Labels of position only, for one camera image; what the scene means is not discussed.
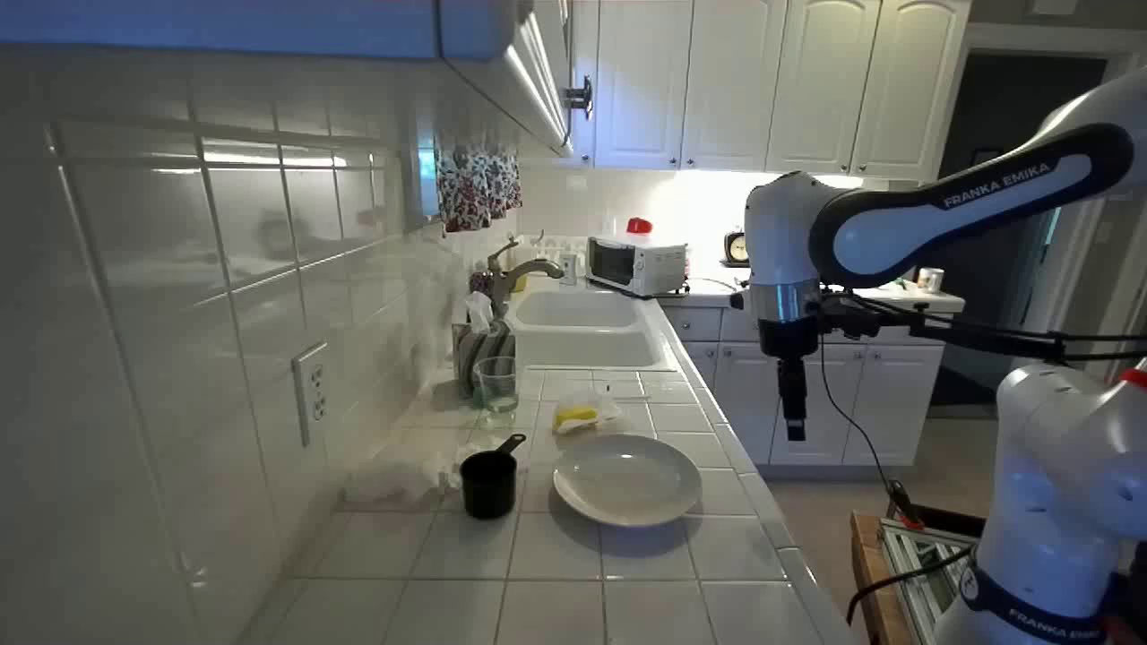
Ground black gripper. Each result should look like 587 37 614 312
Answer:
760 318 817 442

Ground yellow butter piece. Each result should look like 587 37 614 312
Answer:
551 404 600 436

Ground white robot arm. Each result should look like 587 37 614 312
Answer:
747 67 1147 645

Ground white lower cabinets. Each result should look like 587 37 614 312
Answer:
663 299 942 471

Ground white cabinets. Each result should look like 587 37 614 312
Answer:
574 0 971 178
663 299 942 471

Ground small black clock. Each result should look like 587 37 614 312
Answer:
724 233 750 268

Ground white toaster oven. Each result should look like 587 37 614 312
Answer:
587 233 687 294

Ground red object on toaster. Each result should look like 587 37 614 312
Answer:
626 215 652 236

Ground white round plate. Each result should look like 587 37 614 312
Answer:
551 434 704 526

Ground wooden crate with papers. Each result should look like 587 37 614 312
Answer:
847 506 983 645

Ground white kitchen sink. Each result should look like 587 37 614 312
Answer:
505 289 663 369

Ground white upper cabinets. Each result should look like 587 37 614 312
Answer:
574 0 971 178

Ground dish brush caddy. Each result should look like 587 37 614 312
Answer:
454 322 517 414

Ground bronze kitchen faucet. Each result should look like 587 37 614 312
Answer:
471 236 564 314

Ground black measuring cup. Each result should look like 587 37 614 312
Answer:
459 434 523 521

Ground floral hanging cloth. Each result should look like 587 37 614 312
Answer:
436 146 523 233

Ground white crumpled cloth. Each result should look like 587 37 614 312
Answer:
341 458 441 508

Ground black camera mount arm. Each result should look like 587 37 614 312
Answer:
809 294 1147 367

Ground white wall outlet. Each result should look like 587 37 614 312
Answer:
289 342 329 446

